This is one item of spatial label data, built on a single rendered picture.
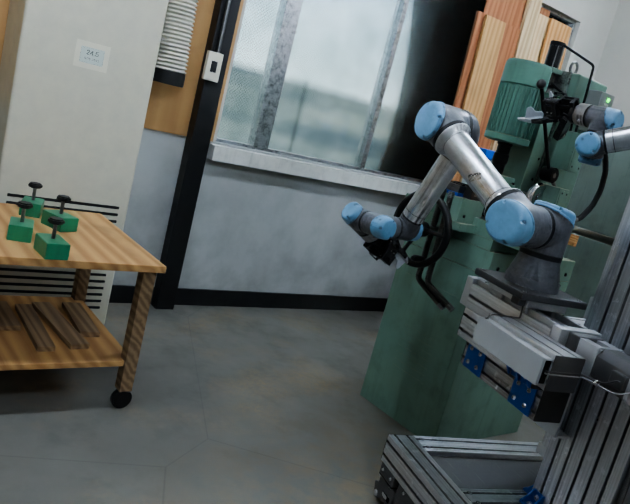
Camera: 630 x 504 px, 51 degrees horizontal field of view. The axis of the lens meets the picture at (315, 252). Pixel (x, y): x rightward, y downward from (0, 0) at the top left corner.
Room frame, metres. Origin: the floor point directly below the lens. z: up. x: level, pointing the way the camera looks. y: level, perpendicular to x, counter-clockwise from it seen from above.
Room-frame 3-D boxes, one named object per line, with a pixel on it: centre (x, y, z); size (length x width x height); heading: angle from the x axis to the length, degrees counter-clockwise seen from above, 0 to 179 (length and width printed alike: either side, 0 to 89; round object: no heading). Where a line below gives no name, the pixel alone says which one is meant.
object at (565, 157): (2.71, -0.88, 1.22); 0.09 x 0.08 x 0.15; 131
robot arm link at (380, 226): (2.17, -0.19, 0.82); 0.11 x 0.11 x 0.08; 38
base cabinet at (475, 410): (2.76, -0.71, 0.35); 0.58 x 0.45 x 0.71; 131
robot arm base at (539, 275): (1.83, -0.60, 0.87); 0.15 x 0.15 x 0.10
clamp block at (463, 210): (2.54, -0.48, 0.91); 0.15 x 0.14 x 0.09; 41
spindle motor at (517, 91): (2.68, -0.61, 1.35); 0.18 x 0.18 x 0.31
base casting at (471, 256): (2.76, -0.71, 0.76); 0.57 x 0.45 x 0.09; 131
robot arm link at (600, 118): (2.30, -0.82, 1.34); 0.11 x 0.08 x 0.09; 40
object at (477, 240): (2.65, -0.57, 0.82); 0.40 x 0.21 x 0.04; 41
